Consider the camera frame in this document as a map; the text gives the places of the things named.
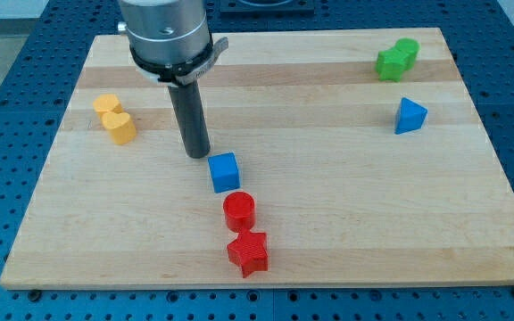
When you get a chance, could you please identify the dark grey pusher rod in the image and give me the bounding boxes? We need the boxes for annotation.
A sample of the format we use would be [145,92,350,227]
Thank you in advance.
[168,81,211,159]

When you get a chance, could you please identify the black clamp ring with bracket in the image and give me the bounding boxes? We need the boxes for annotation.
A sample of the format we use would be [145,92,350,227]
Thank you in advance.
[129,37,229,86]

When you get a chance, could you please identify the blue cube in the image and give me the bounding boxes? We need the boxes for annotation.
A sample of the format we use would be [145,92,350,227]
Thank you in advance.
[208,152,240,193]

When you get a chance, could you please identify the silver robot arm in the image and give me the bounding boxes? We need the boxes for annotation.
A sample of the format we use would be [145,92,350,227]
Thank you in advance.
[119,0,228,159]

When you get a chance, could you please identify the wooden board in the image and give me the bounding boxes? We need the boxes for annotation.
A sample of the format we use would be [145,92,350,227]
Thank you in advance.
[0,28,514,290]

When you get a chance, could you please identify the yellow heart block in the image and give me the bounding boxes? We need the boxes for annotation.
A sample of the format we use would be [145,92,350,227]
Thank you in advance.
[102,111,137,144]

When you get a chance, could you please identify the yellow cylinder block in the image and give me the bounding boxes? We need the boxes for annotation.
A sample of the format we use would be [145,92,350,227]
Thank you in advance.
[93,94,124,119]

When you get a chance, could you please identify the red cylinder block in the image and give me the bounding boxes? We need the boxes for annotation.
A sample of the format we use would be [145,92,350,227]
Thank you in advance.
[222,191,256,233]

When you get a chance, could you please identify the red star block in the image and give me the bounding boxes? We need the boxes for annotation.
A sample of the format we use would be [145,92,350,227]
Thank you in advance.
[227,229,269,278]

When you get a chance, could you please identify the green star block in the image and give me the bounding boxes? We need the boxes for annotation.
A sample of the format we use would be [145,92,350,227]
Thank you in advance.
[376,47,409,82]

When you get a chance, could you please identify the blue triangle block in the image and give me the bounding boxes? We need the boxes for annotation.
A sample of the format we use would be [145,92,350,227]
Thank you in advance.
[394,97,428,135]

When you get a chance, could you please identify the green cylinder block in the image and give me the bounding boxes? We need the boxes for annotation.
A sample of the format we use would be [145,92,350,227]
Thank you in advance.
[394,37,420,70]

